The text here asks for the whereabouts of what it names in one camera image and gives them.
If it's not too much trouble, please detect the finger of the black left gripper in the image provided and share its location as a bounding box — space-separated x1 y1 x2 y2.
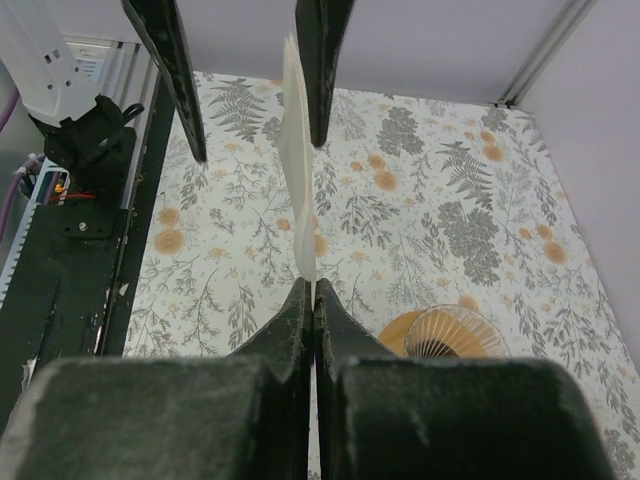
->
121 0 207 163
295 0 355 148

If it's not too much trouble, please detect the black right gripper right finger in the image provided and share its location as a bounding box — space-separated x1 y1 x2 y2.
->
313 279 614 479

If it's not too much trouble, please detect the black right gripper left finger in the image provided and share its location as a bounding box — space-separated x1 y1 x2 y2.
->
1 280 312 479

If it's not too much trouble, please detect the round wooden dripper base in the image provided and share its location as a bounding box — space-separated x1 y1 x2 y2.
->
378 310 428 357

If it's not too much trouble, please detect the clear glass dripper cone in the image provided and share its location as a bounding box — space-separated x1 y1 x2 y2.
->
403 304 510 359

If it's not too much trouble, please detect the white paper coffee filter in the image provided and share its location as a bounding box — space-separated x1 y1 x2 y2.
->
276 33 317 297

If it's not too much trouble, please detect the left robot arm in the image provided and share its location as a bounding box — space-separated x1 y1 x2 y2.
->
1 1 353 210

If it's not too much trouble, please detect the white slotted cable duct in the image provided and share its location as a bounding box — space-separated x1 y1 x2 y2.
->
1 158 67 303

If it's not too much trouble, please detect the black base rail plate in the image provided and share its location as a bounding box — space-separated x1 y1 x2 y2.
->
1 81 174 419

